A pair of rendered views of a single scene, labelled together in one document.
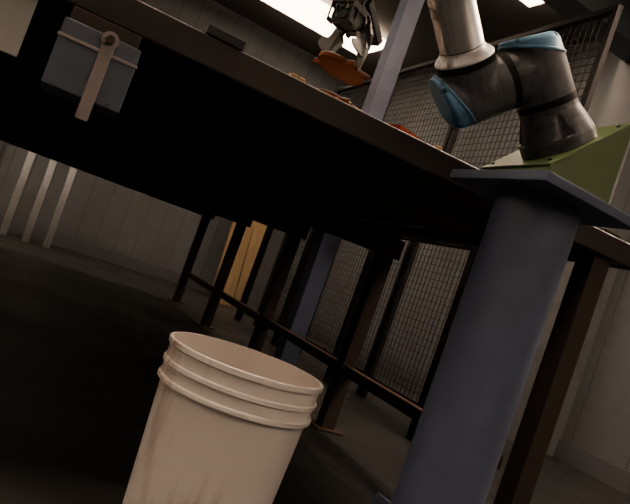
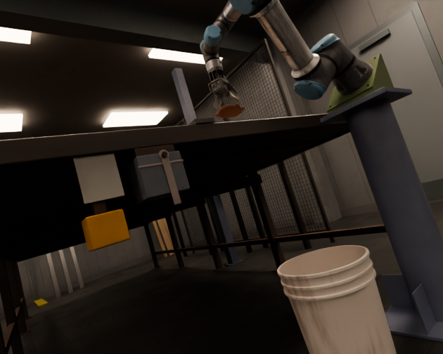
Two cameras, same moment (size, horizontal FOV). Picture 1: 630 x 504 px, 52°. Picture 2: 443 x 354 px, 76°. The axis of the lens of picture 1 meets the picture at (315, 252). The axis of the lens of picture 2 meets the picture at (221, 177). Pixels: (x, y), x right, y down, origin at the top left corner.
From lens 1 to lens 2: 58 cm
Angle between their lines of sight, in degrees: 12
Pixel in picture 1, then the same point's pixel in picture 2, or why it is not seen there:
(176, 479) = (355, 342)
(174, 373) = (311, 292)
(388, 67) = (190, 115)
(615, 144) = (381, 64)
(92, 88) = (172, 184)
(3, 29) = (109, 185)
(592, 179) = (385, 83)
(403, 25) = (185, 96)
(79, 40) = (150, 164)
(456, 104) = (318, 86)
